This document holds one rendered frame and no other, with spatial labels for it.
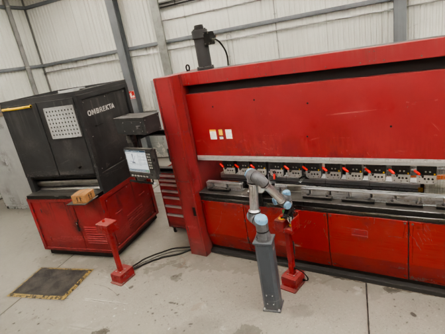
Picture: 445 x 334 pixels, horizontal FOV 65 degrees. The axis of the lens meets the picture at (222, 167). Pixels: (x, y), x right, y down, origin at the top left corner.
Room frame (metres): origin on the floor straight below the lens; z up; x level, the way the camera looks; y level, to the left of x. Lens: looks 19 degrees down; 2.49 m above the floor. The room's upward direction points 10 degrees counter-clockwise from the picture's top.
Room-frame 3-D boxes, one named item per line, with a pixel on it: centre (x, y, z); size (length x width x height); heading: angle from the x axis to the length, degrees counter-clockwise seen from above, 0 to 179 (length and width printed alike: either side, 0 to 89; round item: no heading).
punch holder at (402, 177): (2.88, -1.59, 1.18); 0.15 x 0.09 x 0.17; 56
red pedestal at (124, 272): (3.77, 1.47, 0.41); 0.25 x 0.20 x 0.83; 146
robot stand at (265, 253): (2.84, -0.26, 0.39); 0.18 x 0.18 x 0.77; 68
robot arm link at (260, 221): (2.85, -0.26, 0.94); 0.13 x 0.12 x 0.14; 19
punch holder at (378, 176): (3.00, -1.42, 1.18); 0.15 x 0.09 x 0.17; 56
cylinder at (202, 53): (4.06, -0.08, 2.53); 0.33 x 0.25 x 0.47; 56
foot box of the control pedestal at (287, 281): (3.12, -0.53, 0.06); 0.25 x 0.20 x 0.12; 137
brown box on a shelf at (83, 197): (4.13, 1.81, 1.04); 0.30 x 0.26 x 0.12; 68
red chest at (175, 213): (4.78, 0.60, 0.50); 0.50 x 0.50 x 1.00; 56
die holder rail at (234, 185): (3.96, 0.01, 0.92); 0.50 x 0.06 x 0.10; 56
